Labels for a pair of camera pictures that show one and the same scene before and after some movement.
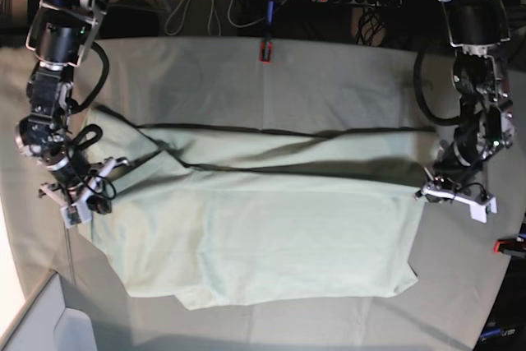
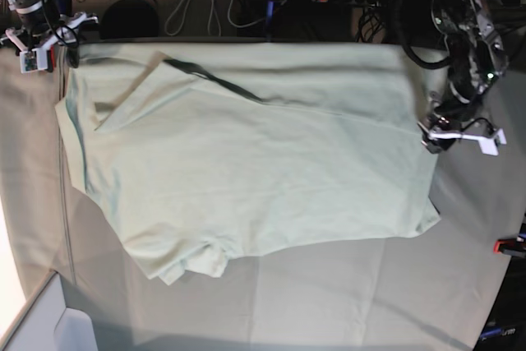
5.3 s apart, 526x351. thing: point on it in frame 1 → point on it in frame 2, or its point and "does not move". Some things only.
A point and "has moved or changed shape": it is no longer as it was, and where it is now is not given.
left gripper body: (481, 204) → (441, 133)
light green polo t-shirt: (209, 215) has moved or changed shape
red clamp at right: (514, 247) does not move
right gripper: (74, 201) → (65, 34)
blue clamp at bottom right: (501, 331) does not move
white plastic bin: (45, 324) does not move
